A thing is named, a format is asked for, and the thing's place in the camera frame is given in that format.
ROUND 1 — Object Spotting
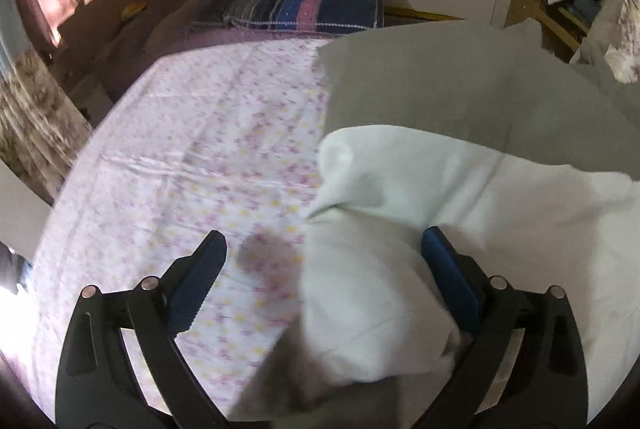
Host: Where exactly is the right blue floral curtain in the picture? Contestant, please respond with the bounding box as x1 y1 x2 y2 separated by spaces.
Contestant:
569 0 640 86

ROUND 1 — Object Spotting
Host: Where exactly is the wooden bedside cabinet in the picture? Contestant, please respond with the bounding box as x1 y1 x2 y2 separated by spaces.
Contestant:
504 0 589 63

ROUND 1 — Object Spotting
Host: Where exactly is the olive and white jacket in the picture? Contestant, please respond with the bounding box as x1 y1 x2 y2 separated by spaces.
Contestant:
231 21 639 428

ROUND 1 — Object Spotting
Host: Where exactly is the left blue floral curtain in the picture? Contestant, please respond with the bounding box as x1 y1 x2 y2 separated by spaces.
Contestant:
0 0 94 205

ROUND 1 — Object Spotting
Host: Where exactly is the bed with maroon base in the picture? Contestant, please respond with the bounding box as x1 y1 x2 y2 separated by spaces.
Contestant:
44 0 386 106

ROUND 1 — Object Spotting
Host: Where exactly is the blue floral curtain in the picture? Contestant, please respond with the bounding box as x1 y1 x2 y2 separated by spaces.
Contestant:
0 0 94 205
569 0 640 86

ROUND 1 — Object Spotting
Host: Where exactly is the pink floral bed sheet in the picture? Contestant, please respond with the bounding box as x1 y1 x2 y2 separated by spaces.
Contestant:
16 38 329 413

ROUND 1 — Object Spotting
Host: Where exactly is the yellow toy on bed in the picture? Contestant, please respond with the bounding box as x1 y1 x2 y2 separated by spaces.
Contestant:
120 4 146 22

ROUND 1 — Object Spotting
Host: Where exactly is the white board at left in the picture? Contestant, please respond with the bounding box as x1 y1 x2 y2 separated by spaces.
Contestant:
0 162 51 261

